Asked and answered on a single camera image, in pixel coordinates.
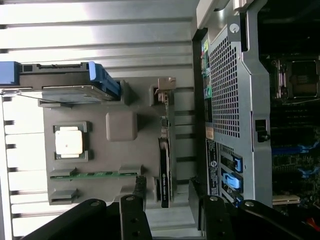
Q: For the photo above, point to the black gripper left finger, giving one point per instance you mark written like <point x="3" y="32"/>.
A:
<point x="135" y="220"/>

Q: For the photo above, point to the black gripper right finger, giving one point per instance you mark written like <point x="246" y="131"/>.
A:
<point x="215" y="220"/>

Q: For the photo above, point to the green RAM stick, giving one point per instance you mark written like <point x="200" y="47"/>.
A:
<point x="100" y="174"/>

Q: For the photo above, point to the grey plastic parts rack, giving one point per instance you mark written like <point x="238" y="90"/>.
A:
<point x="120" y="155"/>

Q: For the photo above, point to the cream expansion slot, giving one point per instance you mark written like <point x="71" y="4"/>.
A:
<point x="286" y="200"/>

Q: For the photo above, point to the green motherboard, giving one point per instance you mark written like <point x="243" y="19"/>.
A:
<point x="287" y="162"/>

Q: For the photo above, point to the silver CPU chip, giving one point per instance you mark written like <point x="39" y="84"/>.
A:
<point x="68" y="142"/>

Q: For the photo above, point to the open black PC case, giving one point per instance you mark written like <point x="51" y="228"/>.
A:
<point x="257" y="100"/>

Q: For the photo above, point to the hard disk in blue caddy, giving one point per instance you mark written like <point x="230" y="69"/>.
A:
<point x="62" y="75"/>

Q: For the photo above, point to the metal CPU socket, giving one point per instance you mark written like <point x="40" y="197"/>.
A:
<point x="302" y="80"/>

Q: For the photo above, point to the black intrusion switch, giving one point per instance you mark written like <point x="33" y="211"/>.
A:
<point x="261" y="131"/>

